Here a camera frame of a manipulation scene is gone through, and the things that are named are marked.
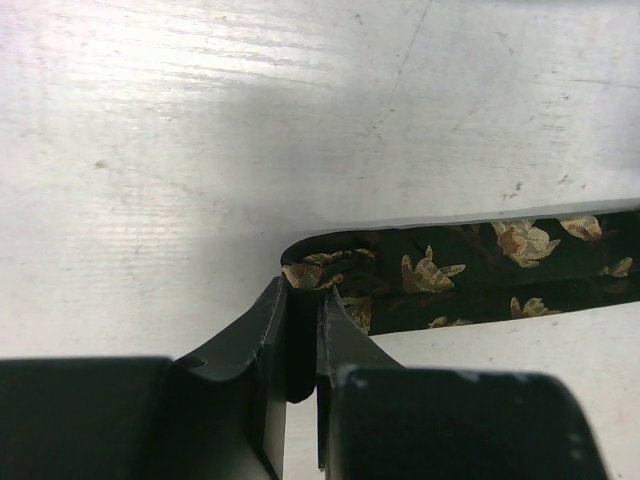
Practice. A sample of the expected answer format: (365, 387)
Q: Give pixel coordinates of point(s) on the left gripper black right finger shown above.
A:
(378, 419)

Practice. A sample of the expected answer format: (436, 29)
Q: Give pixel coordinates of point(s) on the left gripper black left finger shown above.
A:
(218, 412)

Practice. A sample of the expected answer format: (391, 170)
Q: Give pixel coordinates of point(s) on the black gold patterned tie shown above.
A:
(398, 280)

